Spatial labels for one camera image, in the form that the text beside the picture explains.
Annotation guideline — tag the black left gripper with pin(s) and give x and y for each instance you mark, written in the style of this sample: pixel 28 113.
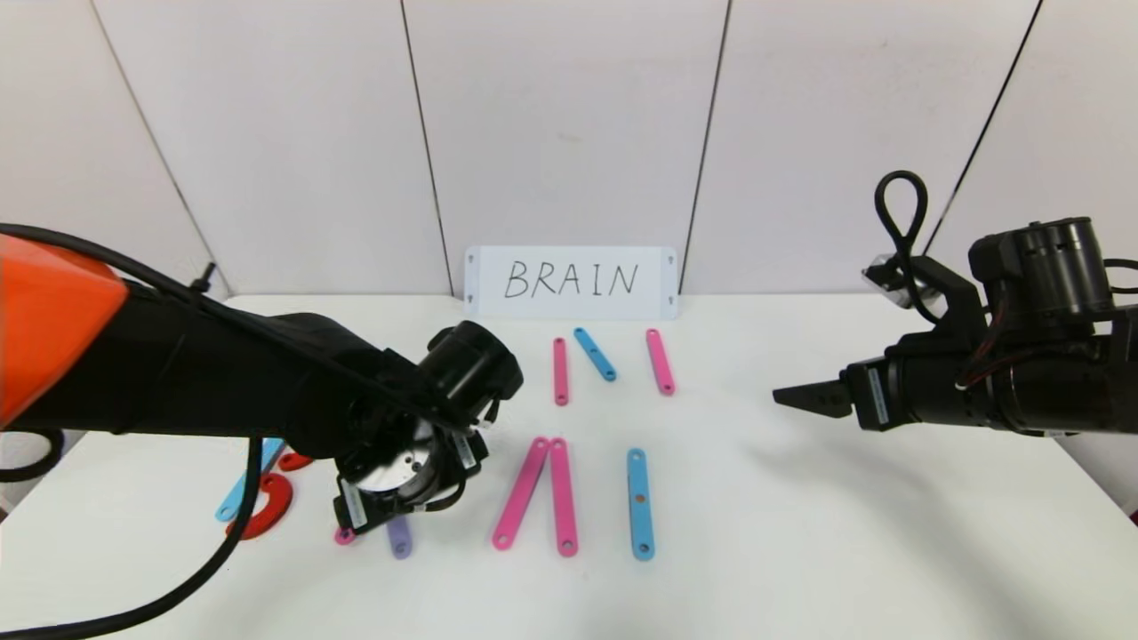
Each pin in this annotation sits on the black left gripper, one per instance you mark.
pixel 356 509

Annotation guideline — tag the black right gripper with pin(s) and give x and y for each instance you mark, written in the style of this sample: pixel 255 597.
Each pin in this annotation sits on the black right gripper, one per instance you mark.
pixel 870 396

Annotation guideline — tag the long pink bar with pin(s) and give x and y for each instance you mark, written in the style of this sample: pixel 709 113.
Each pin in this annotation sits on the long pink bar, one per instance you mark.
pixel 343 536
pixel 563 498
pixel 521 493

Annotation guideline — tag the short purple bar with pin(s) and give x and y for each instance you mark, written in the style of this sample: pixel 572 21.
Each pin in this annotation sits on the short purple bar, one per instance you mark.
pixel 400 539

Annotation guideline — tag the short pink bar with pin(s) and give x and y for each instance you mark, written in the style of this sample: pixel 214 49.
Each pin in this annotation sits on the short pink bar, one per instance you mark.
pixel 661 362
pixel 561 373

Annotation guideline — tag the short blue bar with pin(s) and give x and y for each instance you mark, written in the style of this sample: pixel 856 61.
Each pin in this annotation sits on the short blue bar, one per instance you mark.
pixel 595 354

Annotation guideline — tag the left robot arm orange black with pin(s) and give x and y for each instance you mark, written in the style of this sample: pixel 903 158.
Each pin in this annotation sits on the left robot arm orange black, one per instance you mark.
pixel 178 373

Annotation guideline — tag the white BRAIN sign board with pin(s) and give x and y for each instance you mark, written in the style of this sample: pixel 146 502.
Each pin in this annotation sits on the white BRAIN sign board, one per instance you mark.
pixel 658 284

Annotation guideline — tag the large red C piece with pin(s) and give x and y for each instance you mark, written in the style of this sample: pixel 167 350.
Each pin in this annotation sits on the large red C piece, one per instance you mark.
pixel 274 508
pixel 295 461

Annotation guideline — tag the long blue bar orange underside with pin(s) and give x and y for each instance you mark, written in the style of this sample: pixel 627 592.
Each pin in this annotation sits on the long blue bar orange underside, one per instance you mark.
pixel 640 516

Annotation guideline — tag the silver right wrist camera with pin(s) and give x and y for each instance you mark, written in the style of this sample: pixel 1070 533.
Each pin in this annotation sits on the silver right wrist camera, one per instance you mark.
pixel 893 277

